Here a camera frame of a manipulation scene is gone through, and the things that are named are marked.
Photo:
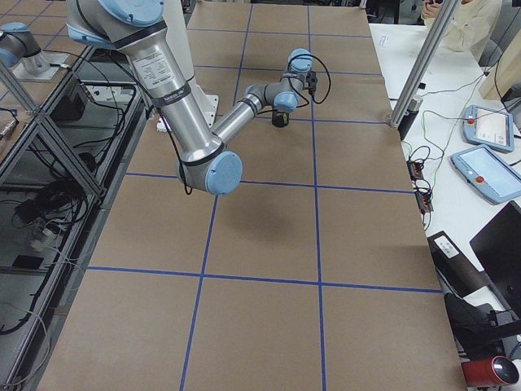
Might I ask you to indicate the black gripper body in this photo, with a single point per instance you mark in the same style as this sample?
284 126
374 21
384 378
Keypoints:
280 119

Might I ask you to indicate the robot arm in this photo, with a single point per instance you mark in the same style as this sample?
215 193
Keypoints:
152 34

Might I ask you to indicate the orange USB hub far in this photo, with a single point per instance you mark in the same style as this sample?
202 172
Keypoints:
415 170

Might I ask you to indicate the orange usb hub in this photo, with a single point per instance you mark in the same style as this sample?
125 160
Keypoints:
415 170
423 197

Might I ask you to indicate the brown paper table mat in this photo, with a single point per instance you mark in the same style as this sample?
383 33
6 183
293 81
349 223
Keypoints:
314 274

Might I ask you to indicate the orange USB hub near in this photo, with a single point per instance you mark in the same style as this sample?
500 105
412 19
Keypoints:
423 197

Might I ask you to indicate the far teach pendant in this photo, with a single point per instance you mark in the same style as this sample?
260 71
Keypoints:
494 128

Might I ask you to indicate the teach pendant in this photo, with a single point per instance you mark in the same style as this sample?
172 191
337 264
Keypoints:
487 173
494 128

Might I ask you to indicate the seated person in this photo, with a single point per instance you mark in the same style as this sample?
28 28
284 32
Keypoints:
471 26

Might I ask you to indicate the near teach pendant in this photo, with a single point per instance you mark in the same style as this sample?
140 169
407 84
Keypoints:
487 173

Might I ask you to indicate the black monitor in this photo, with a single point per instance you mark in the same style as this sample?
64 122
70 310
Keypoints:
497 247

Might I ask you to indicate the red cylindrical speaker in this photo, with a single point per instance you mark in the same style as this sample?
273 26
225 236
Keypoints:
489 372

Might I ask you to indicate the aluminium frame post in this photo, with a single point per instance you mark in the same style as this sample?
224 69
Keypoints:
428 49

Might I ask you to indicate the aluminium frame rack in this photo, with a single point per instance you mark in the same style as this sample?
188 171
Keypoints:
65 146

